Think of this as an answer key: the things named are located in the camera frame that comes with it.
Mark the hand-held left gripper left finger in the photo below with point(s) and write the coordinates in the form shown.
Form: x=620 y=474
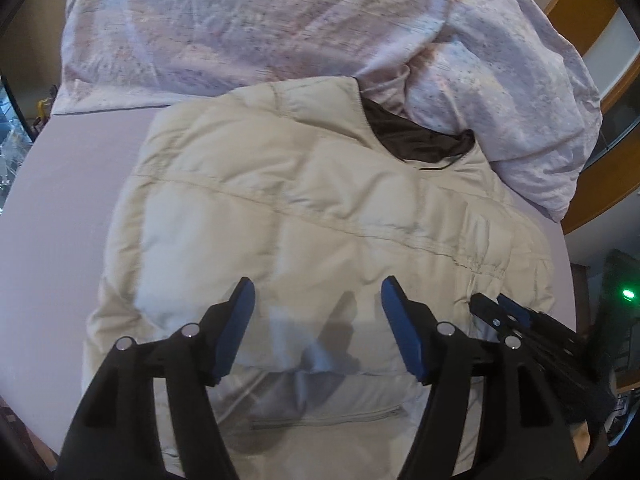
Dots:
x=232 y=330

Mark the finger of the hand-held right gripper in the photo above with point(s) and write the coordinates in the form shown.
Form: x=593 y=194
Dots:
x=515 y=310
x=487 y=312

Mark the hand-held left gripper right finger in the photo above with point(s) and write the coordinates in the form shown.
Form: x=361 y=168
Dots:
x=402 y=330

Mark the beige puffer jacket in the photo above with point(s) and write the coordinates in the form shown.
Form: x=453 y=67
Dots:
x=300 y=200

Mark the lavender bed sheet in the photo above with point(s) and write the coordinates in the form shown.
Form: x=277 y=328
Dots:
x=60 y=210

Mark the glass display cabinet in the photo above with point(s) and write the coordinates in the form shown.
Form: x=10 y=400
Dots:
x=20 y=125

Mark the pink patterned duvet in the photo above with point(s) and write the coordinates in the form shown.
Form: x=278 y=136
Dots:
x=250 y=25

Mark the wooden cabinet frame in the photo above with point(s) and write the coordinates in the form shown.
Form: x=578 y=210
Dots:
x=590 y=10

